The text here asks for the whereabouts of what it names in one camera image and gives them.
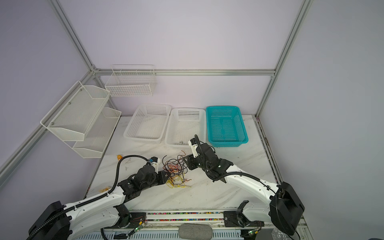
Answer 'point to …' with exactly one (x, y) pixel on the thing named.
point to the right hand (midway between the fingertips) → (184, 157)
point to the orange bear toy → (119, 157)
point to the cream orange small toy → (105, 189)
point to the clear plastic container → (277, 235)
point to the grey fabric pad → (192, 231)
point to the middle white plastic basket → (183, 124)
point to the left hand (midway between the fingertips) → (169, 175)
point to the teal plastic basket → (225, 126)
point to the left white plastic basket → (146, 122)
